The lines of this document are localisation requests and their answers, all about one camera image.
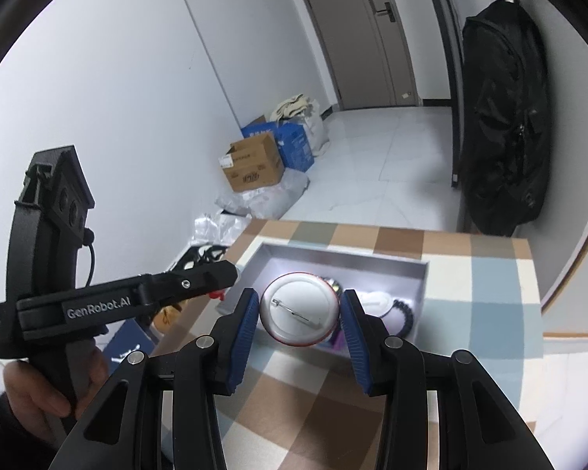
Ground grey door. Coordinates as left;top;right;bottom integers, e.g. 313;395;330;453
289;0;422;111

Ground black metal frame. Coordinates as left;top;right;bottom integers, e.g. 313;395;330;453
410;0;465;188

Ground crumpled plastic wrap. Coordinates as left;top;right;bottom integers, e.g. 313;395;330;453
192;210;253;248

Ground checkered tablecloth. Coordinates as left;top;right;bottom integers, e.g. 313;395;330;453
149;219;544;470

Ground black cables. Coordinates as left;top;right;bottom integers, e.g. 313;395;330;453
176;244;229;271

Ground person's left hand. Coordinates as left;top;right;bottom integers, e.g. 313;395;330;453
2;338;111;420

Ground black backpack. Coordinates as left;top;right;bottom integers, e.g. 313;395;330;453
458;0;550;237

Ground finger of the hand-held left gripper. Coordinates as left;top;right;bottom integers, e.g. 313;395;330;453
138;260;239;310

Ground black spiral hair tie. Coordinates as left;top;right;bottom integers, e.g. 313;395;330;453
392;298;415;338

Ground brown cardboard box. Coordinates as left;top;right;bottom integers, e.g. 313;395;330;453
219;132;286;193

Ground white round object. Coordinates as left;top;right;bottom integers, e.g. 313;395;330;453
367;291;405;334

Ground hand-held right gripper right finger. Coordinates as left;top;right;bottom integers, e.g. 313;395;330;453
339;290;554;470

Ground white fabric bag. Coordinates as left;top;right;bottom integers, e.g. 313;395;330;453
272;93;330;157

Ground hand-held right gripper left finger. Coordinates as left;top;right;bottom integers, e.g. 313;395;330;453
49;288;260;470

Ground brown paper bag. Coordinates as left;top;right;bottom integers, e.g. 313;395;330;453
152;304;178;334

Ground round white pin badge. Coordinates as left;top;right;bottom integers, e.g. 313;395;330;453
259;271;343;347

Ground person's left forearm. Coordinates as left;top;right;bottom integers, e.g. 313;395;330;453
0;394;67;470

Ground blue cardboard box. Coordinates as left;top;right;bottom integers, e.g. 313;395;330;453
240;117;315;173

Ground grey cardboard box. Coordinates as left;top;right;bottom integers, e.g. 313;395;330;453
214;241;430;354

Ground clear plastic bag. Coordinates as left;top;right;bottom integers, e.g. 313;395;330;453
216;171;310;219

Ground dark blue box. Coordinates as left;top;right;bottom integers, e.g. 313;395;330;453
102;320;152;378

